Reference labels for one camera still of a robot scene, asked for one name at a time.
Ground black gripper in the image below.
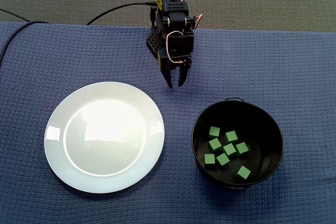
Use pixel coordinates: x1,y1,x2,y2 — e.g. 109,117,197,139
157,28,195,89

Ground green cube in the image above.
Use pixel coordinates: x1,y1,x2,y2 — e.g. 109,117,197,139
208,137,223,153
235,142,249,155
224,130,238,143
204,153,216,168
208,126,221,138
216,153,230,168
222,143,237,157
235,165,252,180

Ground white round plate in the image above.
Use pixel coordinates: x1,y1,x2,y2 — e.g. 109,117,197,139
44,81,165,194

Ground black table clamp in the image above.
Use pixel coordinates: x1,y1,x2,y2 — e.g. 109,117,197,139
149,7,158,27

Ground black metal bucket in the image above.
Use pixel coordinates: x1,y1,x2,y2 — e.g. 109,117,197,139
191,97,285,189

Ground white red gripper servo wire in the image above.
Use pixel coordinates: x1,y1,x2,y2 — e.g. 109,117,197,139
165,30,185,65

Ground white red wrist servo wire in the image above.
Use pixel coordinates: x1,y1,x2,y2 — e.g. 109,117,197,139
192,13,204,29

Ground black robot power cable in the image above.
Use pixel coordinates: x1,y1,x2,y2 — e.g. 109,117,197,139
86,0,158,26

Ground thick black cable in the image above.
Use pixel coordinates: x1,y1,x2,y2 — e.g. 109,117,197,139
0,20,49,65

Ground thin black cable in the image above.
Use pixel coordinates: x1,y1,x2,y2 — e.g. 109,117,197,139
0,8,30,23

